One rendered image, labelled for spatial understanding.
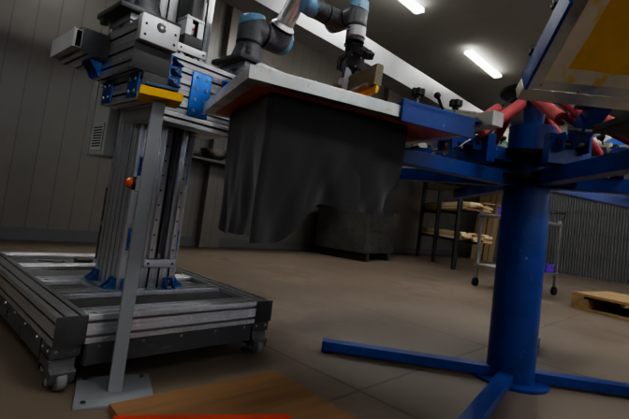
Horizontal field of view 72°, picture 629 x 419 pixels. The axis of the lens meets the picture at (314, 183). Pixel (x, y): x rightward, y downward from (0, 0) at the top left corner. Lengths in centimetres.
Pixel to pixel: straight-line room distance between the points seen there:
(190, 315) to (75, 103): 385
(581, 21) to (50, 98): 470
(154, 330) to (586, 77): 162
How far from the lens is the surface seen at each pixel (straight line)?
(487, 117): 157
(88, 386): 163
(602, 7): 145
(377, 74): 147
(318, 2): 171
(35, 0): 537
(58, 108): 522
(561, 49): 150
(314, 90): 122
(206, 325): 177
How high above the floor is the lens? 63
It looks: 4 degrees up
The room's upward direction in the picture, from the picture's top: 7 degrees clockwise
